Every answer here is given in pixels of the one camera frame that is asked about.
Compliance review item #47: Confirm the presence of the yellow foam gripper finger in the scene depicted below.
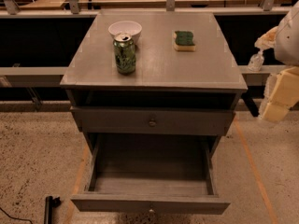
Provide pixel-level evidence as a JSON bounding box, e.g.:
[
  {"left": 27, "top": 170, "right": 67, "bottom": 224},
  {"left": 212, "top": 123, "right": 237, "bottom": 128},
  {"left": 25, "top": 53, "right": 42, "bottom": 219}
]
[
  {"left": 254, "top": 27, "right": 278, "bottom": 50},
  {"left": 259, "top": 66, "right": 299, "bottom": 123}
]

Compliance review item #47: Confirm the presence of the green and yellow sponge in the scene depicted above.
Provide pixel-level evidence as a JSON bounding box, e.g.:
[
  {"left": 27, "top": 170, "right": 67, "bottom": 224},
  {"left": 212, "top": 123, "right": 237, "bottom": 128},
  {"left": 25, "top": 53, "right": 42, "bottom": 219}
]
[{"left": 174, "top": 31, "right": 196, "bottom": 51}]

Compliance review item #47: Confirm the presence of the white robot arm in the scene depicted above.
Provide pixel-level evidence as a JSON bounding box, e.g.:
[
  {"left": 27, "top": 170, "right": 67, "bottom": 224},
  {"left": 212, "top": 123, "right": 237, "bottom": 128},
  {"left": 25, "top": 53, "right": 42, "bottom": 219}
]
[{"left": 254, "top": 2, "right": 299, "bottom": 122}]

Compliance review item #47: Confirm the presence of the grey wooden drawer cabinet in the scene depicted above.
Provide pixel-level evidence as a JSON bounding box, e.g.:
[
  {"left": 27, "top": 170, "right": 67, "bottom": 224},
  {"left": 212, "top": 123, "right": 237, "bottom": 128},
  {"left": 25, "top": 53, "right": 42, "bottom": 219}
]
[{"left": 61, "top": 11, "right": 247, "bottom": 150}]

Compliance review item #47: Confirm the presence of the open grey lower drawer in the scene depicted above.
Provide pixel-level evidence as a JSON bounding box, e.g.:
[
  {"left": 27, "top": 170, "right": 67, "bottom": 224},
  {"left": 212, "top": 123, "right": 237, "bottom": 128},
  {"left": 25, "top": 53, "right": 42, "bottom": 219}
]
[{"left": 72, "top": 133, "right": 230, "bottom": 215}]

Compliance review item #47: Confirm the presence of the closed grey upper drawer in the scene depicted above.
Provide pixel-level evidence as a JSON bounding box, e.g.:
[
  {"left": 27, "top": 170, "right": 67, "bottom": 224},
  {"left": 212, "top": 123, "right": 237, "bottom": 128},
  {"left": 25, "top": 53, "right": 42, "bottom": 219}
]
[{"left": 71, "top": 106, "right": 235, "bottom": 136}]

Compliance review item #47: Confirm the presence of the clear hand sanitizer bottle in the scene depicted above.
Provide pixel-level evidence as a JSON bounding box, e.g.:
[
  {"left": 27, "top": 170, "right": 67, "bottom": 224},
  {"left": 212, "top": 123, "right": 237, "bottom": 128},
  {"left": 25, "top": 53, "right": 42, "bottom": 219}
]
[{"left": 248, "top": 49, "right": 264, "bottom": 72}]

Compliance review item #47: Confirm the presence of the white ceramic bowl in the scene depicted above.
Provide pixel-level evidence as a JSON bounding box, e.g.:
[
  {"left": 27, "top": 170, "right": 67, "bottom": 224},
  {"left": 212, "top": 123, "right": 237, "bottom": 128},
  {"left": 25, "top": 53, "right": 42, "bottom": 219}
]
[{"left": 108, "top": 21, "right": 142, "bottom": 43}]

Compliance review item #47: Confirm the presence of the green soda can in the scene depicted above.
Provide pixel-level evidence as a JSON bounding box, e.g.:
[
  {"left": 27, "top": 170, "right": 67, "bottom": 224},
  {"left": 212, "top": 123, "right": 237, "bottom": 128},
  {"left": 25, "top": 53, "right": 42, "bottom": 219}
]
[{"left": 113, "top": 33, "right": 136, "bottom": 75}]

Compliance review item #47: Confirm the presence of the black device on floor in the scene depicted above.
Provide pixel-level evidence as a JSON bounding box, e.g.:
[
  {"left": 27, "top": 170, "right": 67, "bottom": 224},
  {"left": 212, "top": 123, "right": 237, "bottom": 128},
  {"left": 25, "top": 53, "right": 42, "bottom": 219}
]
[{"left": 44, "top": 196, "right": 61, "bottom": 224}]

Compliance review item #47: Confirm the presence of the grey metal railing frame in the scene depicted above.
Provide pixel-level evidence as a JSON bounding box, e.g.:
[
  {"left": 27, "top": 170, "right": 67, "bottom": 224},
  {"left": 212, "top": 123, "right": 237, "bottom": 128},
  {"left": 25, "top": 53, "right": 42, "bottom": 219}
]
[{"left": 0, "top": 12, "right": 282, "bottom": 106}]

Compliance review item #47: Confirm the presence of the black cable on floor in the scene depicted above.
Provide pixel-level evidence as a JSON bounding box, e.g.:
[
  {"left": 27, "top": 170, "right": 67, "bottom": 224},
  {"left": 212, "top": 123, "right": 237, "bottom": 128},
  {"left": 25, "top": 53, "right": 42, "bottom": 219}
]
[{"left": 0, "top": 206, "right": 34, "bottom": 224}]

